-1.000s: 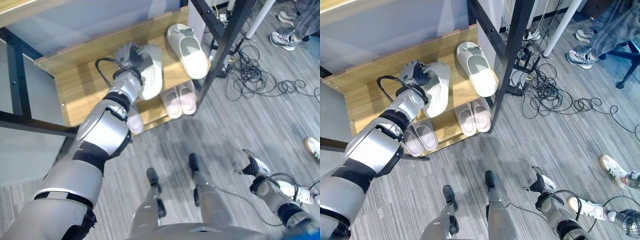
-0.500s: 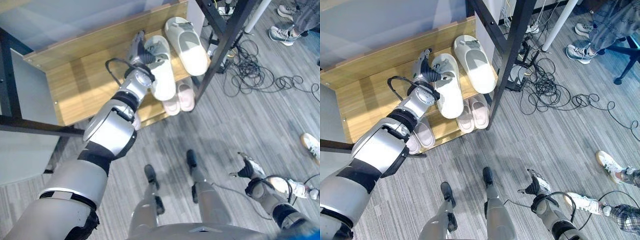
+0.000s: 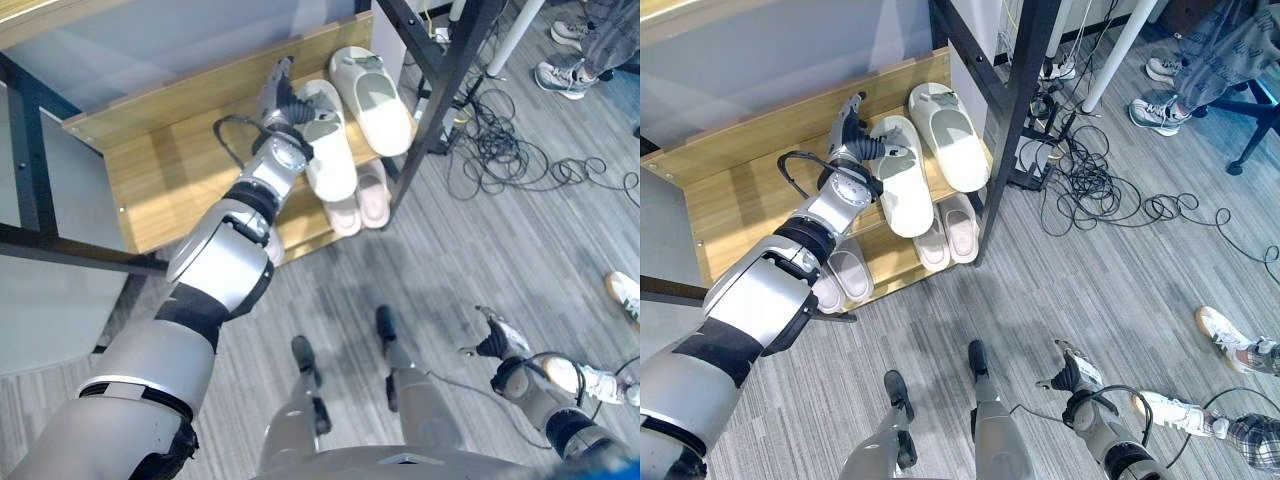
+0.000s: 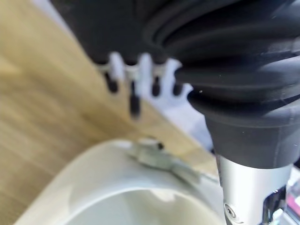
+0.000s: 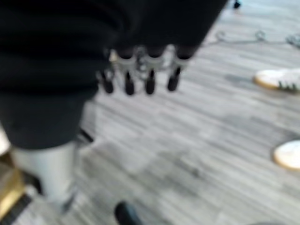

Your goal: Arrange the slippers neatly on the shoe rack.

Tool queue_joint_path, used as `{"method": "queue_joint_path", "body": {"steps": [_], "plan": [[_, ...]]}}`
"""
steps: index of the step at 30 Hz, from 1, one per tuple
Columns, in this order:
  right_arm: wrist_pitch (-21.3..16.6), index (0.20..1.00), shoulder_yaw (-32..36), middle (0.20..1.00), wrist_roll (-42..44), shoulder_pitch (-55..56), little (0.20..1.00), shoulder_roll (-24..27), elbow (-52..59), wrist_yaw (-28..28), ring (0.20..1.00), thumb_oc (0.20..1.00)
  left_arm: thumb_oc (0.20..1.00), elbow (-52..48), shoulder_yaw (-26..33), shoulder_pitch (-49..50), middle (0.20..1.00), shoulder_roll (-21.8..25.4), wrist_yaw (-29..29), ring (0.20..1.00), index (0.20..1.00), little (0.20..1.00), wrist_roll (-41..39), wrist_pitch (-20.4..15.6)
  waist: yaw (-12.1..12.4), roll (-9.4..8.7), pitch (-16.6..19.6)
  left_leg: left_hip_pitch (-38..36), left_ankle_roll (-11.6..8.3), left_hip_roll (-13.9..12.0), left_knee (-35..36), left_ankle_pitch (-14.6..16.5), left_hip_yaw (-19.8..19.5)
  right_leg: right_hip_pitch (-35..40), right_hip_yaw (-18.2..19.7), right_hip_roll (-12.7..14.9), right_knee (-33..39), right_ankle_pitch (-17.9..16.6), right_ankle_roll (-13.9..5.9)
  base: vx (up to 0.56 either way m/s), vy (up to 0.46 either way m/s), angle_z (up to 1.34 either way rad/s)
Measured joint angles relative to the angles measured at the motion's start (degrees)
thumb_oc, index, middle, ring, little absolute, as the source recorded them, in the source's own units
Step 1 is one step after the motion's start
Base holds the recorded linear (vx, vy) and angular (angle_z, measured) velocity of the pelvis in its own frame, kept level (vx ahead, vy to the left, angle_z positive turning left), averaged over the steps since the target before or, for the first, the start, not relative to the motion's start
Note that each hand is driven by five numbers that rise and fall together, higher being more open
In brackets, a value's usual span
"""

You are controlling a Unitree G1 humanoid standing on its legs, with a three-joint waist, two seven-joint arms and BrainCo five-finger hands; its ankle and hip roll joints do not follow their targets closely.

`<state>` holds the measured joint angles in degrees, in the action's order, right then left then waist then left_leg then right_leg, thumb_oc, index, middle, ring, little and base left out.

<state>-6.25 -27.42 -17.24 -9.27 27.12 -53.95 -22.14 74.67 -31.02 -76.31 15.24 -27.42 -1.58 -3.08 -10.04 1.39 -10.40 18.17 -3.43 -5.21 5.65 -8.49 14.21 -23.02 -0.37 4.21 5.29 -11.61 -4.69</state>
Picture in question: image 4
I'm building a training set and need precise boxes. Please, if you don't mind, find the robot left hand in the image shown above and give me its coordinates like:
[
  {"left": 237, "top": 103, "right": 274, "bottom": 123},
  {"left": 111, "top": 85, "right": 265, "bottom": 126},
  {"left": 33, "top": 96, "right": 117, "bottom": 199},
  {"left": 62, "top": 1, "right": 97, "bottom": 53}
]
[{"left": 50, "top": 0, "right": 300, "bottom": 225}]

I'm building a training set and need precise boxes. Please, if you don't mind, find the white slipper with grey ornament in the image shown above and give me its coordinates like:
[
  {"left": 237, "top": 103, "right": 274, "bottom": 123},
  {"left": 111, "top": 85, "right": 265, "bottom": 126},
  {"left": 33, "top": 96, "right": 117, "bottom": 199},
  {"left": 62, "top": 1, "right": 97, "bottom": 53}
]
[{"left": 14, "top": 137, "right": 226, "bottom": 225}]

